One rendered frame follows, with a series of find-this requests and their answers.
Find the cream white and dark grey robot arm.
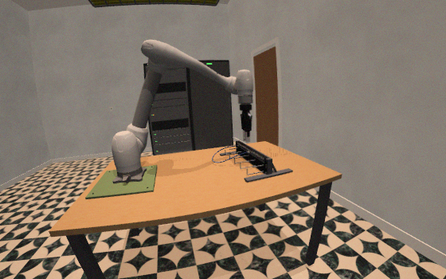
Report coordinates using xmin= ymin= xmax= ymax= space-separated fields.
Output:
xmin=111 ymin=40 xmax=253 ymax=184

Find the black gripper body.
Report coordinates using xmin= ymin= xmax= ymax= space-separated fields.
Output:
xmin=240 ymin=104 xmax=252 ymax=119

